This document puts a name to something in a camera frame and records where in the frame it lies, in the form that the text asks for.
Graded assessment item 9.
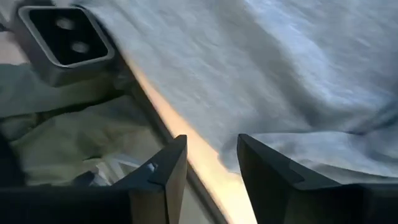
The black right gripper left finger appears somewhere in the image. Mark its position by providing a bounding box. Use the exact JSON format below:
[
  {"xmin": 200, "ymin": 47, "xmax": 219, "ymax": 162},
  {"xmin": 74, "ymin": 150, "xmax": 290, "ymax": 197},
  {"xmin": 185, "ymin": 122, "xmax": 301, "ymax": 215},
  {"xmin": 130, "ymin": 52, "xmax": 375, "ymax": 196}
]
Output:
[{"xmin": 0, "ymin": 134, "xmax": 188, "ymax": 224}]

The grey garment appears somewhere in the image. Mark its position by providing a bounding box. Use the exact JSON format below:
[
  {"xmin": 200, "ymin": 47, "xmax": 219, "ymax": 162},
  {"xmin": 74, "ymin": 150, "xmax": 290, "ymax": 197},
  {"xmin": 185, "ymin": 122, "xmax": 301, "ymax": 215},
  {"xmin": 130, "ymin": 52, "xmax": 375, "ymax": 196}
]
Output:
[{"xmin": 71, "ymin": 0, "xmax": 398, "ymax": 185}]

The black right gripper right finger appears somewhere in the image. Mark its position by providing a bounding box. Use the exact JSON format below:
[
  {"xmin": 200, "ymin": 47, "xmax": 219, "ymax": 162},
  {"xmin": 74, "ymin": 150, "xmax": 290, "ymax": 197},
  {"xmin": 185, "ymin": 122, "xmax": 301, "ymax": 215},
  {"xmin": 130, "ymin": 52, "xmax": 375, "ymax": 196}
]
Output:
[{"xmin": 236, "ymin": 133, "xmax": 398, "ymax": 224}]

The grey camera module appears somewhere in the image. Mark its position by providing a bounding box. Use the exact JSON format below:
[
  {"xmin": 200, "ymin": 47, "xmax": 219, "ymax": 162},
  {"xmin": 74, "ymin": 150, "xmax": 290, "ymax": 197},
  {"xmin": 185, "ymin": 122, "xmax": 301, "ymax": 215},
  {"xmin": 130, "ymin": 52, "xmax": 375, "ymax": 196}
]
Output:
[{"xmin": 11, "ymin": 4, "xmax": 116, "ymax": 88}]

